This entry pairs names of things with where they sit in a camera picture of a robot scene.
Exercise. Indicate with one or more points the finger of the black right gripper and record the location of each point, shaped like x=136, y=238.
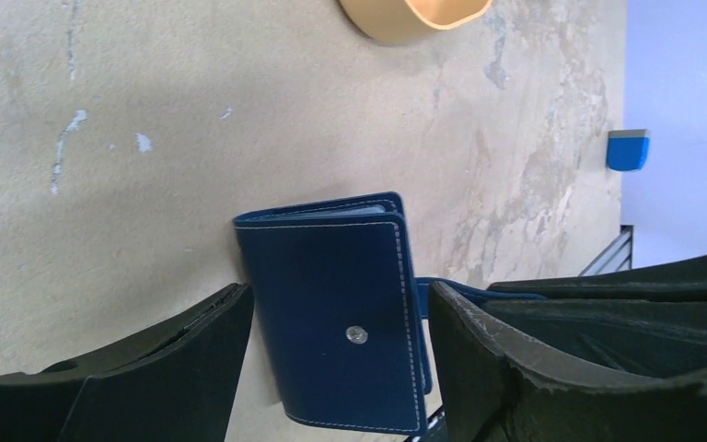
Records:
x=650, y=321

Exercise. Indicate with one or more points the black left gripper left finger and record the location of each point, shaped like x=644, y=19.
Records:
x=174, y=381

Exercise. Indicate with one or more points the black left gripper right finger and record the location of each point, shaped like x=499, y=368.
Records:
x=500, y=384

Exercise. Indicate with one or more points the blue leather card holder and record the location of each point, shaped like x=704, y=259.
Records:
x=341, y=311

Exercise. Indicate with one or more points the blue stapler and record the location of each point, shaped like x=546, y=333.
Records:
x=627, y=150

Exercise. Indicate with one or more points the tan oval plastic tray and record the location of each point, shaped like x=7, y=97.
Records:
x=402, y=21

